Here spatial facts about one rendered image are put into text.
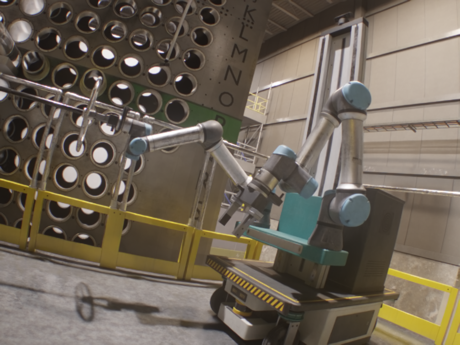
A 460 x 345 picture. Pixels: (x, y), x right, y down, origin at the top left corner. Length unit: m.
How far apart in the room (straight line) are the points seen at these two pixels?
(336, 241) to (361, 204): 0.20
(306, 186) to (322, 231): 0.24
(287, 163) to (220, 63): 2.29
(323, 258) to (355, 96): 0.61
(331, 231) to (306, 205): 0.33
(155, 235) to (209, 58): 1.83
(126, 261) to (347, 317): 1.37
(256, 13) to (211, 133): 2.44
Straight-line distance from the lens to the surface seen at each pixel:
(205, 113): 2.97
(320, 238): 1.17
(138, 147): 1.33
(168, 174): 2.81
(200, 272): 2.17
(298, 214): 1.49
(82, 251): 1.96
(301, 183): 1.00
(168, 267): 2.07
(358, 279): 1.48
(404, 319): 2.28
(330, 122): 1.22
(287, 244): 1.28
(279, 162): 0.98
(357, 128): 1.11
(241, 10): 3.57
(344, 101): 1.12
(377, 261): 1.59
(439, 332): 2.19
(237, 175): 1.63
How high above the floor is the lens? 0.63
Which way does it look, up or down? 4 degrees up
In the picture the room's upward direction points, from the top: 14 degrees clockwise
